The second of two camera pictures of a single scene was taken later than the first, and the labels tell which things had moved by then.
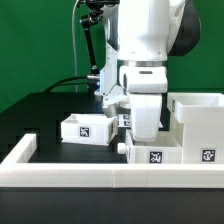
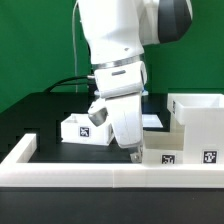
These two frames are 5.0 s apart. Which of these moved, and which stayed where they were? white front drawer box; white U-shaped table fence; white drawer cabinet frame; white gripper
Moved: white gripper; white front drawer box
Stayed: white drawer cabinet frame; white U-shaped table fence
